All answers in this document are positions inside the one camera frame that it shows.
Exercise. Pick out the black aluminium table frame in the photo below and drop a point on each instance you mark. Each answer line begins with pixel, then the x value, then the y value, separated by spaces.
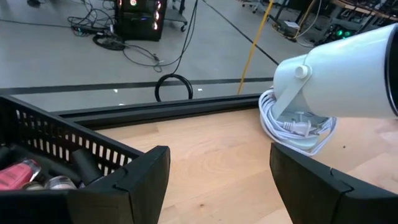
pixel 155 110

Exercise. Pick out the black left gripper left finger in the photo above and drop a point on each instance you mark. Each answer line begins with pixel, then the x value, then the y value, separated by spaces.
pixel 130 196

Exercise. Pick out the small white box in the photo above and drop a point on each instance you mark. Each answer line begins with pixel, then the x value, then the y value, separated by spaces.
pixel 291 25

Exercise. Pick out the coral nail polish bottle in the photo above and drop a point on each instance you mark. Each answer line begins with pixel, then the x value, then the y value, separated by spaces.
pixel 17 175

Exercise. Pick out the black slotted plastic basket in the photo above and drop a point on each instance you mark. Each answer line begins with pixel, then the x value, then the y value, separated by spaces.
pixel 71 127

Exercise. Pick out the black computer with green lights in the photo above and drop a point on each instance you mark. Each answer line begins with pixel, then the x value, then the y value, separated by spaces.
pixel 342 32

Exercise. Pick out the white spotlight lamp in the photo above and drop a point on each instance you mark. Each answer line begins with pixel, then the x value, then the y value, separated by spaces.
pixel 342 77

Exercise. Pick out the black power strip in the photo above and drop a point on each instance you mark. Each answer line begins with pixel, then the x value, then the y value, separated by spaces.
pixel 90 29

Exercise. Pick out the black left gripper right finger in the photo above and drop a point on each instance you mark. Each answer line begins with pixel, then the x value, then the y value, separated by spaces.
pixel 320 193

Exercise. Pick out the black computer tower with lights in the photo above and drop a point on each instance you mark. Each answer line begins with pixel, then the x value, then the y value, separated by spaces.
pixel 140 18

